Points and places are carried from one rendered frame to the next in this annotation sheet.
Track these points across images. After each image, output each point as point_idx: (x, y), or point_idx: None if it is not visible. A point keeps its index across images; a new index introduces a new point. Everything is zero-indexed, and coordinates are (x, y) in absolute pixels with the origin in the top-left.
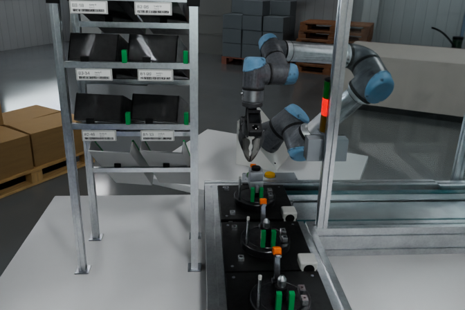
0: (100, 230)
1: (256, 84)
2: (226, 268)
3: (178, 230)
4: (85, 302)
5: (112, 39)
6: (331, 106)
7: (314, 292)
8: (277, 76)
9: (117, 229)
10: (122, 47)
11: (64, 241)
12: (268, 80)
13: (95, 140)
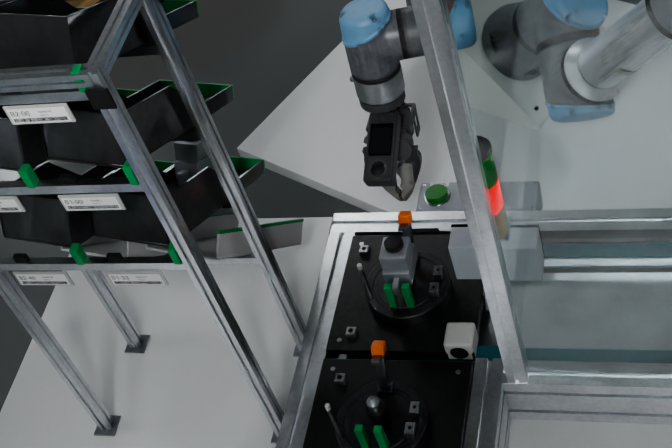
0: (147, 325)
1: (372, 71)
2: None
3: (280, 328)
4: None
5: (8, 129)
6: (467, 212)
7: None
8: (418, 47)
9: (176, 322)
10: (33, 131)
11: (87, 353)
12: (399, 57)
13: (40, 284)
